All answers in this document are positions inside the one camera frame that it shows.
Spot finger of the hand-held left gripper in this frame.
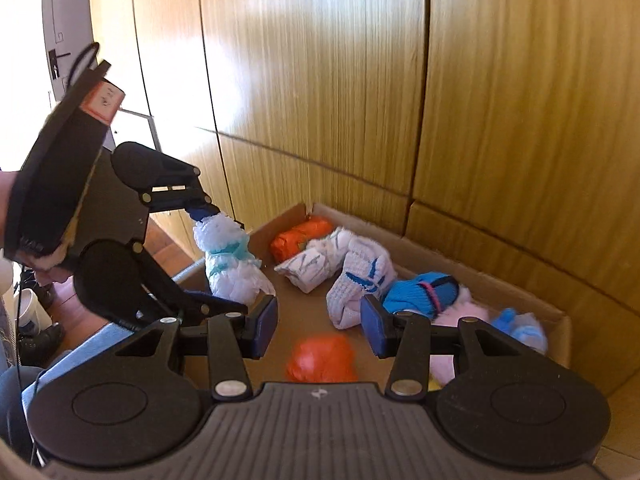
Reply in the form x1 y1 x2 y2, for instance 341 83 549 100
132 242 249 328
140 180 223 223

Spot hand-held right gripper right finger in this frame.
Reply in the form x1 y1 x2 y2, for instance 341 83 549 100
360 294 546 401

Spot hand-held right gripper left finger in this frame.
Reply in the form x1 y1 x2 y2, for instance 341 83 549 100
114 294 279 401

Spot brown cardboard box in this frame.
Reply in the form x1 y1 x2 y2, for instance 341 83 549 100
172 202 573 396

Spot white sock roll teal band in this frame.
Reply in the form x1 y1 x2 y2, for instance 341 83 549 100
192 212 276 306

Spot white sock roll blue stripes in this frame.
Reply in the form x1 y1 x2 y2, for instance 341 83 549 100
326 237 398 331

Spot orange sock roll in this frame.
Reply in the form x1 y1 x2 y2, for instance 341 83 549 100
286 335 358 383
270 216 333 263

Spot blue sock roll pink band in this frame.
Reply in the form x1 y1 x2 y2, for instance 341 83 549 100
382 272 461 321

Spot white sock roll blue print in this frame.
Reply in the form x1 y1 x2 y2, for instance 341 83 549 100
274 227 351 293

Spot pink fluffy sock roll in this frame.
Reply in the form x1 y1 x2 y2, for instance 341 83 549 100
427 285 493 386

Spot light blue fluffy sock roll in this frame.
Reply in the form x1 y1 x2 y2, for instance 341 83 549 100
490 307 548 353

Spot person's left hand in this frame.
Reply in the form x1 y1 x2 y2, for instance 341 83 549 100
31 256 76 286

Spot white paper cup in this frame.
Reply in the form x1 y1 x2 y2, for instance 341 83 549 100
15 287 41 336

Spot blue towel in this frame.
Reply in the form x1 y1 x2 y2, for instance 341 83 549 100
42 320 146 391

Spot white door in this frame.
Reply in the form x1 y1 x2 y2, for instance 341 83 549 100
40 0 101 106

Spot black shoe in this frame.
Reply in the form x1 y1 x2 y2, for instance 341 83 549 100
17 322 66 366

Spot person's leg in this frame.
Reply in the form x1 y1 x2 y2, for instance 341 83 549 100
0 367 46 461

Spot black door handle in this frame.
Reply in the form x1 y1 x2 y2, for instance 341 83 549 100
47 49 71 81

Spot black cable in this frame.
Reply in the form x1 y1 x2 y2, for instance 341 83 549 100
64 41 101 88

